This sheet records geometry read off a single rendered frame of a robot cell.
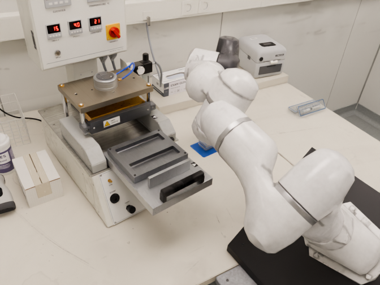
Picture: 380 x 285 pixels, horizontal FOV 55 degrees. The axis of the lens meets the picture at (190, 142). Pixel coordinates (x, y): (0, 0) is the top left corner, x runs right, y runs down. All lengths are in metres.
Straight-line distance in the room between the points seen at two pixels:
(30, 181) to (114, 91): 0.42
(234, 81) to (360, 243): 0.50
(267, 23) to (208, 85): 1.46
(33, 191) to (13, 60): 0.68
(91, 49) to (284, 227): 0.93
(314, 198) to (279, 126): 1.10
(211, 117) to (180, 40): 1.26
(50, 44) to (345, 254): 1.06
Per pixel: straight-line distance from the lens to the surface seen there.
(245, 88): 0.90
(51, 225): 1.31
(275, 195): 0.74
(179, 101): 1.81
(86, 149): 1.18
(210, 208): 1.32
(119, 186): 1.23
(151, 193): 1.06
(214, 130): 0.81
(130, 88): 1.26
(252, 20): 2.30
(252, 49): 2.09
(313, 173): 0.73
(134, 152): 1.15
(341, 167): 0.74
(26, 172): 1.39
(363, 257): 1.01
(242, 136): 0.78
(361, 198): 1.11
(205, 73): 0.98
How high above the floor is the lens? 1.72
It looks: 37 degrees down
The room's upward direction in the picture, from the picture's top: 4 degrees clockwise
